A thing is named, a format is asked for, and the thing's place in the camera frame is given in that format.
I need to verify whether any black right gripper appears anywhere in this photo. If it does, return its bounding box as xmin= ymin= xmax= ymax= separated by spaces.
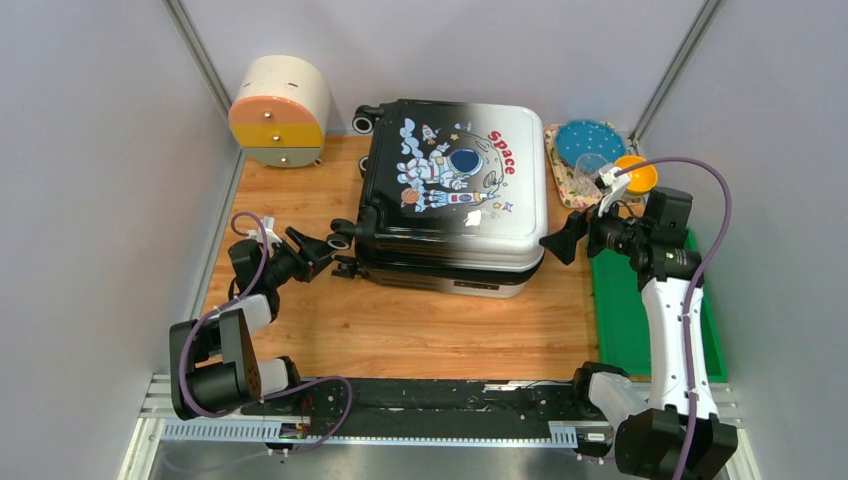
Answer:
xmin=538 ymin=189 xmax=648 ymax=265

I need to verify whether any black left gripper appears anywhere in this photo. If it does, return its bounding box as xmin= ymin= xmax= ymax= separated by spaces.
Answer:
xmin=264 ymin=227 xmax=343 ymax=288

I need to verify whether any astronaut print suitcase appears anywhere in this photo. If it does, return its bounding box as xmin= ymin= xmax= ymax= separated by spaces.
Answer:
xmin=334 ymin=99 xmax=548 ymax=298

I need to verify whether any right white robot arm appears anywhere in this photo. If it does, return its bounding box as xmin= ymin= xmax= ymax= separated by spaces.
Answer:
xmin=540 ymin=187 xmax=738 ymax=479

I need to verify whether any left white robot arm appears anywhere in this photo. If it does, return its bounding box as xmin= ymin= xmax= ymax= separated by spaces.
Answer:
xmin=169 ymin=227 xmax=352 ymax=420

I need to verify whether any floral placemat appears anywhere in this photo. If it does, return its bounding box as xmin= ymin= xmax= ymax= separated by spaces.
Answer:
xmin=543 ymin=123 xmax=636 ymax=209

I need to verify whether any clear plastic cup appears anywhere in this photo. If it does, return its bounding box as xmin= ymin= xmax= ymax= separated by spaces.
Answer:
xmin=573 ymin=153 xmax=608 ymax=197

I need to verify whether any orange bowl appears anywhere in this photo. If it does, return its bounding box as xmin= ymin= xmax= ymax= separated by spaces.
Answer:
xmin=614 ymin=155 xmax=659 ymax=196

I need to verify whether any teal dotted plate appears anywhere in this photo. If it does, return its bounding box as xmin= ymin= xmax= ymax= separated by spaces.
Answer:
xmin=554 ymin=120 xmax=628 ymax=167

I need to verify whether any green plastic tray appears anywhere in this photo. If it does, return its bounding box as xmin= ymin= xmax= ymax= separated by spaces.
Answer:
xmin=589 ymin=250 xmax=728 ymax=383

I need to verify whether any cream mini drawer cabinet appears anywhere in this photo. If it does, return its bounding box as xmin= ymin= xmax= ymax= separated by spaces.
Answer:
xmin=228 ymin=55 xmax=331 ymax=168

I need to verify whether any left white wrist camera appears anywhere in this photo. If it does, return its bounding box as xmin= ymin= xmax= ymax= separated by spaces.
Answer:
xmin=247 ymin=216 xmax=282 ymax=246

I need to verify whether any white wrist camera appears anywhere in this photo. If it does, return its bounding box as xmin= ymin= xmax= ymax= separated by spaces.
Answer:
xmin=247 ymin=216 xmax=282 ymax=246
xmin=592 ymin=163 xmax=631 ymax=218

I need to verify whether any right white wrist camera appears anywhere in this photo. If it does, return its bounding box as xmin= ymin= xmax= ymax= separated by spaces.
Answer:
xmin=592 ymin=163 xmax=631 ymax=218

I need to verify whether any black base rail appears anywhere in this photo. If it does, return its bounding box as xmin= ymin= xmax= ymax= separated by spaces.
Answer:
xmin=240 ymin=378 xmax=604 ymax=440

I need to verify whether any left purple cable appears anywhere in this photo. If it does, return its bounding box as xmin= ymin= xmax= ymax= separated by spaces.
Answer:
xmin=177 ymin=211 xmax=352 ymax=458

